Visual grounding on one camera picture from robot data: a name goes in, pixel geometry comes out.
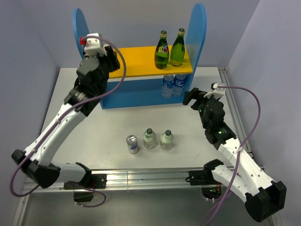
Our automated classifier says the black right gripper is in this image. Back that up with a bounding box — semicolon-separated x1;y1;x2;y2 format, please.
183;87;221;129

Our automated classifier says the green glass Perrier bottle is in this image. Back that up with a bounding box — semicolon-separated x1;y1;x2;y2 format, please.
154;30;169;69

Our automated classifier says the silver blue can front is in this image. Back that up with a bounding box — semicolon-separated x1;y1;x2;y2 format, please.
126;135;138;154

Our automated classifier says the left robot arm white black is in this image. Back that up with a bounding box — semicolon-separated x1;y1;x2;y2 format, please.
12;46;123;188

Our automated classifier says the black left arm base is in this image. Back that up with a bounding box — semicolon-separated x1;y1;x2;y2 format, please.
63;173;107;205

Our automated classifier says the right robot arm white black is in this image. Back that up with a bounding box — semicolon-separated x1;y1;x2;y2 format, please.
183;83;287;222

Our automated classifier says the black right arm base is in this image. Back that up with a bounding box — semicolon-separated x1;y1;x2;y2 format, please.
185;169;222;201

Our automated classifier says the blue and yellow wooden shelf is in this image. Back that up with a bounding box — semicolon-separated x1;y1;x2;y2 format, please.
72;2;207;109

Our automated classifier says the clear Pocari Sweat bottle right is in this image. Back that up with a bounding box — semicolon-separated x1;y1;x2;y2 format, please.
172;74;187;96

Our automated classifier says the clear pocari sweat bottle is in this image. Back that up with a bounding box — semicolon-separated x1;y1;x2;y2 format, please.
172;74;187;96
162;74;174;98

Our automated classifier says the clear Pocari Sweat bottle left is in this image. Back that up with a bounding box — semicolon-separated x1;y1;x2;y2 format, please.
162;74;174;98

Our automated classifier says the green glass bottle yellow label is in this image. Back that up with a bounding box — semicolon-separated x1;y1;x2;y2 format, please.
170;28;185;66

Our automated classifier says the small clear bottle right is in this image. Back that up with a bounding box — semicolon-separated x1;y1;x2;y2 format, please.
160;130;174;150

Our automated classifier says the small clear bottle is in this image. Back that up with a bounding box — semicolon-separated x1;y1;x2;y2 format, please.
160;130;174;150
143;128;156;149

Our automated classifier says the small clear bottle left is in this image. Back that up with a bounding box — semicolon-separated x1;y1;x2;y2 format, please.
143;128;156;149

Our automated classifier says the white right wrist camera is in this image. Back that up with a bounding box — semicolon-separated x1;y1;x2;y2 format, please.
204;82;226;100

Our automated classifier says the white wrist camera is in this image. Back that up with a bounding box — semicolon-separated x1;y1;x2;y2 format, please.
79;37;107;57
204;82;226;100

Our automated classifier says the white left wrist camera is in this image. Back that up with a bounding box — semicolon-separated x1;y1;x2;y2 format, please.
79;37;107;57

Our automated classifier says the aluminium mounting rail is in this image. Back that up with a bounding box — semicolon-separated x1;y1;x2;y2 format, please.
22;167;250;194

